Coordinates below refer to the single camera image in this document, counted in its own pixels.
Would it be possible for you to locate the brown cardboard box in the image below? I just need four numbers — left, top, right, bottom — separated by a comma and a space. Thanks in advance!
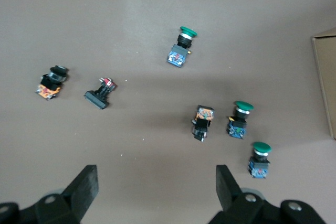
311, 27, 336, 141

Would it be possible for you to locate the green mushroom push button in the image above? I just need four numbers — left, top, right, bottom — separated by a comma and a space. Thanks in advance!
247, 141, 272, 179
225, 100, 255, 140
165, 26, 198, 69

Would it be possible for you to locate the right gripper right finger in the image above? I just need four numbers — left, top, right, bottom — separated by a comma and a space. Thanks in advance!
208, 165, 328, 224

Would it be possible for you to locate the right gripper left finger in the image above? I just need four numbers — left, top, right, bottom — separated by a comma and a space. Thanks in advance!
0, 165, 99, 224

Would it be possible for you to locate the black square button red base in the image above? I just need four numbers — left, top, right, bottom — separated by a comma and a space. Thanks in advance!
83, 77, 118, 110

